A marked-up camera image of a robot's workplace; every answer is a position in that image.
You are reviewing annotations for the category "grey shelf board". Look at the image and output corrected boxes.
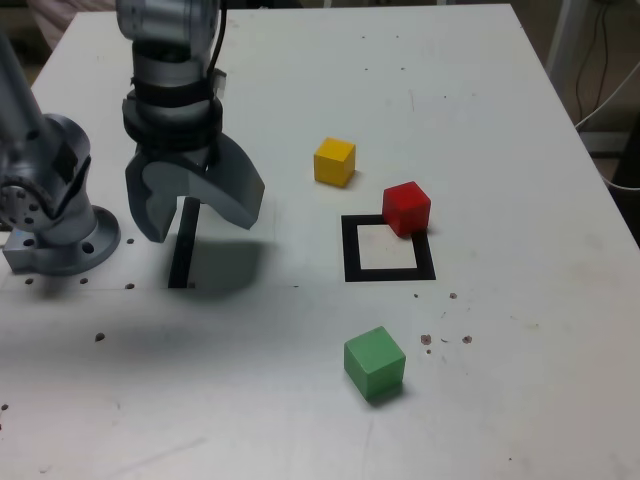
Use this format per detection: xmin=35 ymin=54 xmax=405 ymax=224
xmin=579 ymin=130 xmax=640 ymax=159

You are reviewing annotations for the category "red cube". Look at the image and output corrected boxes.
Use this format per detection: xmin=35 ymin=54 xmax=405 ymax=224
xmin=382 ymin=180 xmax=432 ymax=237

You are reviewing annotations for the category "black tape strip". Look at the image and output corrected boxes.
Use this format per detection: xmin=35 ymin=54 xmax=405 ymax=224
xmin=167 ymin=197 xmax=201 ymax=290

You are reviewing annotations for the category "white metal frame post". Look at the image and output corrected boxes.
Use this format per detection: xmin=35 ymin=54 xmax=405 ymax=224
xmin=544 ymin=0 xmax=589 ymax=76

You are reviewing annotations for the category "black hanging cable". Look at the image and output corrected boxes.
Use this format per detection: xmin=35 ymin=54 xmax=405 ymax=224
xmin=574 ymin=0 xmax=615 ymax=121

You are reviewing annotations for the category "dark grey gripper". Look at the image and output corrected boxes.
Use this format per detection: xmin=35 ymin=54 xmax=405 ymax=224
xmin=124 ymin=133 xmax=267 ymax=245

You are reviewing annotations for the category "black tape square outline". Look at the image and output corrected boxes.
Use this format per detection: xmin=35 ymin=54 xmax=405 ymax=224
xmin=340 ymin=213 xmax=437 ymax=283

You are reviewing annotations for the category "white cable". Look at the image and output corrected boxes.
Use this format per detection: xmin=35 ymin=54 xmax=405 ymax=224
xmin=596 ymin=158 xmax=640 ymax=192
xmin=573 ymin=63 xmax=640 ymax=130

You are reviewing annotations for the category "yellow cube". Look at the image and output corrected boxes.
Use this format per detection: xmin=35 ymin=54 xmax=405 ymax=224
xmin=313 ymin=136 xmax=357 ymax=189

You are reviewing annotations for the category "green cube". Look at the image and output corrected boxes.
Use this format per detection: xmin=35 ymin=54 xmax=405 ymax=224
xmin=343 ymin=325 xmax=407 ymax=403

